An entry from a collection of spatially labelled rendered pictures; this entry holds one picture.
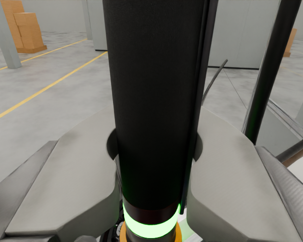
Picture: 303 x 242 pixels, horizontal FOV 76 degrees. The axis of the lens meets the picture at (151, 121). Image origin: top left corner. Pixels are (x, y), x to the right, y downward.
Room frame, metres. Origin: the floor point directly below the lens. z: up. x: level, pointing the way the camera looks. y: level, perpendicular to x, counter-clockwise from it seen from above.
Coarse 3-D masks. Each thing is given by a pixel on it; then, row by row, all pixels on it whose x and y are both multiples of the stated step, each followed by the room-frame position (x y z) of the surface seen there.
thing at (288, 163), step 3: (297, 153) 0.20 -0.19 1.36; (300, 153) 0.20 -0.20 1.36; (294, 156) 0.19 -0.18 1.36; (297, 156) 0.19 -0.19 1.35; (300, 156) 0.19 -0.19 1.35; (288, 159) 0.18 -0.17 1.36; (291, 159) 0.18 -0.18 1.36; (294, 159) 0.19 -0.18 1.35; (297, 159) 0.19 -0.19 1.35; (285, 162) 0.18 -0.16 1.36; (288, 162) 0.18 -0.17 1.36; (291, 162) 0.18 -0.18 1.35; (285, 165) 0.18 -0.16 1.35; (288, 165) 0.18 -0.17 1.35
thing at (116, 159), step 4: (116, 156) 0.45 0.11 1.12; (116, 160) 0.44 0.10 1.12; (116, 164) 0.42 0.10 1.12; (116, 168) 0.41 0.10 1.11; (120, 176) 0.35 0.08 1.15; (120, 180) 0.34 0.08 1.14; (120, 184) 0.34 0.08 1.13; (120, 188) 0.33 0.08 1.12; (120, 192) 0.33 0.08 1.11; (120, 196) 0.33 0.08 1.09
